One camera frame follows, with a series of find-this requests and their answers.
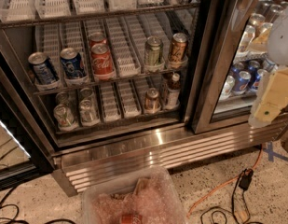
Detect clear plastic bin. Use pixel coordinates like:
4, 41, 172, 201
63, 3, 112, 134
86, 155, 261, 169
82, 166, 188, 224

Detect silver can front right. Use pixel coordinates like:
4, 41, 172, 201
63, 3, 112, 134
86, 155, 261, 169
79, 99, 98, 126

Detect black cable left floor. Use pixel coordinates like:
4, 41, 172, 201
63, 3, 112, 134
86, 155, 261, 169
0, 184, 76, 224

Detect silver can rear left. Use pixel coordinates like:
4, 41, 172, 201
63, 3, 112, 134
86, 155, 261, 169
56, 91, 70, 105

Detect green soda can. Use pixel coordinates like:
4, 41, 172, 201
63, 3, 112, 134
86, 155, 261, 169
144, 36, 163, 66

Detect brown can lower shelf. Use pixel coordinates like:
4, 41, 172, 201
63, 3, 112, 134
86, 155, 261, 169
144, 88, 160, 111

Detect dark blue pepsi can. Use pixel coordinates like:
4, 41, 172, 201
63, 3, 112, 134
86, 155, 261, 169
60, 48, 86, 79

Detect orange soda can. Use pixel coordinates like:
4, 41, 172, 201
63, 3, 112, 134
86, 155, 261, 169
168, 33, 188, 63

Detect red cola can front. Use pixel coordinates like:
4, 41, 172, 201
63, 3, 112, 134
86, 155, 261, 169
90, 43, 113, 75

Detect steel fridge cabinet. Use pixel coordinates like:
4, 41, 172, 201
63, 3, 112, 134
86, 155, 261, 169
0, 0, 288, 196

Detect red can in bin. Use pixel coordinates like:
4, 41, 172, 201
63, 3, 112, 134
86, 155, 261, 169
119, 214, 143, 224

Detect brown bottle white cap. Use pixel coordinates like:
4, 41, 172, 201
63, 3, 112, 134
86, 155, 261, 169
165, 73, 181, 109

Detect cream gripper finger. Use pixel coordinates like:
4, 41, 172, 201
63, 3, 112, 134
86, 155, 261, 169
254, 66, 288, 123

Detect silver can rear right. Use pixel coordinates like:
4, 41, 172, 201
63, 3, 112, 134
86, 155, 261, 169
79, 88, 94, 100

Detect blue tape cross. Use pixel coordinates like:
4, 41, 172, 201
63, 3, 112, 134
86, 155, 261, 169
264, 142, 288, 162

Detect red cola can rear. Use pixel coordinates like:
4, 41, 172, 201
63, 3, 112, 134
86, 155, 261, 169
89, 32, 107, 48

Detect light blue soda can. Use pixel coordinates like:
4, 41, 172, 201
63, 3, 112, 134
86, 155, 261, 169
28, 52, 59, 85

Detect orange extension cable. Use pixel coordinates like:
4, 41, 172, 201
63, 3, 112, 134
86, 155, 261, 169
185, 144, 265, 219

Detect black power adapter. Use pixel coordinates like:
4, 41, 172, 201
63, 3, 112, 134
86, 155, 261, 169
239, 169, 254, 191

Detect glass fridge door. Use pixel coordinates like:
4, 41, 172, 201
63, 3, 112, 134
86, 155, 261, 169
193, 0, 288, 133

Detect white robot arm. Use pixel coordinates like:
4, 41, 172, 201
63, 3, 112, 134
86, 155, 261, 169
248, 7, 288, 128

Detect silver green can front left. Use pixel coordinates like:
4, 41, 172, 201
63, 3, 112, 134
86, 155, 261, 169
53, 104, 75, 131

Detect red cola can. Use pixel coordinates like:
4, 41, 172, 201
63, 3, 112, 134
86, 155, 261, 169
90, 43, 113, 75
89, 32, 107, 48

